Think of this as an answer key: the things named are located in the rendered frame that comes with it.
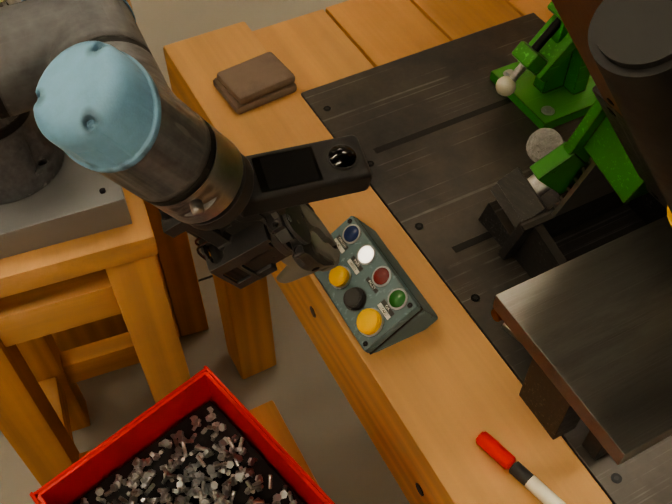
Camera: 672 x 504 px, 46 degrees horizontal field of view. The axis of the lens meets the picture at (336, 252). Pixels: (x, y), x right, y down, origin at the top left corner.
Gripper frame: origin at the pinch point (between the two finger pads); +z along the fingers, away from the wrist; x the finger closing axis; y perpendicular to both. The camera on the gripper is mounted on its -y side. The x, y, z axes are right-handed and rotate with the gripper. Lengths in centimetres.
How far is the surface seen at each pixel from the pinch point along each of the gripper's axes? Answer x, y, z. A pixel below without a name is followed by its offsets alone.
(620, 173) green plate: 4.4, -27.4, 4.9
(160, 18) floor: -179, 64, 116
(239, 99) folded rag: -36.7, 9.7, 14.4
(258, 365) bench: -34, 55, 92
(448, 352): 8.8, -3.2, 16.8
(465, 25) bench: -47, -22, 39
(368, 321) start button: 3.9, 2.3, 10.2
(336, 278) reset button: -2.8, 4.2, 10.5
